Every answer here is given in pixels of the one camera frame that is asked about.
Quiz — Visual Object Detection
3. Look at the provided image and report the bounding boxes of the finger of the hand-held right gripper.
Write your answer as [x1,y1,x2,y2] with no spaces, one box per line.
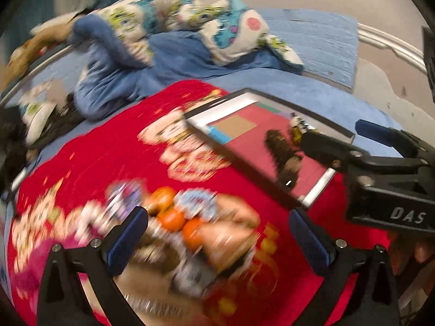
[299,131,371,177]
[355,120,430,159]

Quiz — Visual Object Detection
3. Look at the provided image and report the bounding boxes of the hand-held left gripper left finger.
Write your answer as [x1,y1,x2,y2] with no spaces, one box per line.
[36,206,150,326]

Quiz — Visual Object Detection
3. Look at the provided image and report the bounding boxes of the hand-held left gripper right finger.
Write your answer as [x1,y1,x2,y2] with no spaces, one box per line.
[289,207,400,326]

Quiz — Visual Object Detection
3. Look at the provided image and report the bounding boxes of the dark plush keychain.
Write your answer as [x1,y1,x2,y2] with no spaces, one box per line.
[264,115,306,186]

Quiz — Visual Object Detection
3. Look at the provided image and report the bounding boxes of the black shallow box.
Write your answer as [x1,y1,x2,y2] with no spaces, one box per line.
[184,88,356,211]

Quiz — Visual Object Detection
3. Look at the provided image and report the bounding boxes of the person's right hand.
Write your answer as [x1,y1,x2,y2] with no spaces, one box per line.
[391,233,435,275]

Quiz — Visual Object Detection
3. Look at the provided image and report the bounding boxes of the beige furry hair claw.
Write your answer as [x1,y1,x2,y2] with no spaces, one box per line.
[112,231,204,326]

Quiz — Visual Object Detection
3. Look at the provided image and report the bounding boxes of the mandarin orange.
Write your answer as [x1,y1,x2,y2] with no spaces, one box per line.
[182,219,208,252]
[158,209,187,231]
[151,186,177,208]

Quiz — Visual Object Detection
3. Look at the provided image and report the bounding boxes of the gold pyramid packet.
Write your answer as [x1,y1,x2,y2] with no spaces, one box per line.
[207,193,262,269]

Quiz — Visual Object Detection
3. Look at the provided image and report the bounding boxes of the dark sachet packet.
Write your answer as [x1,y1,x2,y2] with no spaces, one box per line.
[173,255,218,296]

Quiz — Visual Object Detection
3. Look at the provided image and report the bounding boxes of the blue scrunchie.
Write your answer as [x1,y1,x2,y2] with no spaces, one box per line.
[175,190,220,221]

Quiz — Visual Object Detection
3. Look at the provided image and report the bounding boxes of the light blue textured pillow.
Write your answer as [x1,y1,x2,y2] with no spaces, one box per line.
[251,7,361,92]

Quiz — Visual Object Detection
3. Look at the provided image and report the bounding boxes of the red bear print blanket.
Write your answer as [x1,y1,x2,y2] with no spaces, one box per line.
[7,80,391,326]

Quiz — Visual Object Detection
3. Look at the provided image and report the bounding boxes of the black clothes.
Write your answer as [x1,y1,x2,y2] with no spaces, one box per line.
[44,93,85,140]

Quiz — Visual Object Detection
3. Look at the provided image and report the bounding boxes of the monster print quilt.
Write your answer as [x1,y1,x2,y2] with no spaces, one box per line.
[70,0,305,121]

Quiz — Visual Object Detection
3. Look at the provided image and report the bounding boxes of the small monster print pillow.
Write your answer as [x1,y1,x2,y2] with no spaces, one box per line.
[18,86,57,143]

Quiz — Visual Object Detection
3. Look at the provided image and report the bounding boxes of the brown plush toy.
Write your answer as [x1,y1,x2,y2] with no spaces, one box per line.
[7,10,89,75]

